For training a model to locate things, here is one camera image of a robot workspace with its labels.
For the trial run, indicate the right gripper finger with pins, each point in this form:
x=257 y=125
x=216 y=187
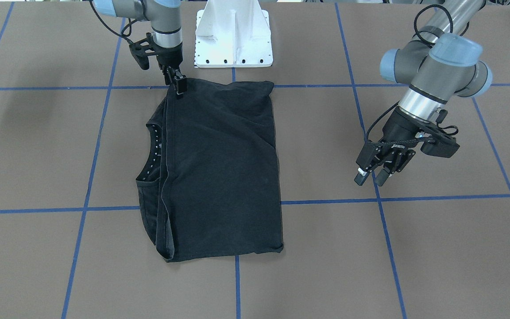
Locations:
x=168 y=75
x=178 y=80

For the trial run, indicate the black printed t-shirt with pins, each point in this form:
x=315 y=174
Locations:
x=210 y=185

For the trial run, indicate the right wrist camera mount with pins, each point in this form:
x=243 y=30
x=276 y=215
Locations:
x=142 y=50

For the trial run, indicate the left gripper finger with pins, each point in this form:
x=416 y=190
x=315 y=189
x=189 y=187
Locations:
x=367 y=160
x=393 y=161

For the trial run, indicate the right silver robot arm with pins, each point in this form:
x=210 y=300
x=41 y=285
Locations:
x=164 y=42

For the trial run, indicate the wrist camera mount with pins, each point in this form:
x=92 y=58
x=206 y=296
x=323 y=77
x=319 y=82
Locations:
x=142 y=50
x=441 y=141

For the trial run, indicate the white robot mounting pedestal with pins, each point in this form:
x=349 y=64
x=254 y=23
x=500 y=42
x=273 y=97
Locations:
x=233 y=33

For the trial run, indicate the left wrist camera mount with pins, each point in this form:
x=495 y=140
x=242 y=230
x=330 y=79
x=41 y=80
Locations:
x=441 y=141

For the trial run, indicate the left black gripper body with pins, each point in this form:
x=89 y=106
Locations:
x=399 y=128

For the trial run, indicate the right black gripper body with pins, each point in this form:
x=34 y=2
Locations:
x=169 y=56

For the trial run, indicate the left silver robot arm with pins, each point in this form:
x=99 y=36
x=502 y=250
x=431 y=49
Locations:
x=439 y=62

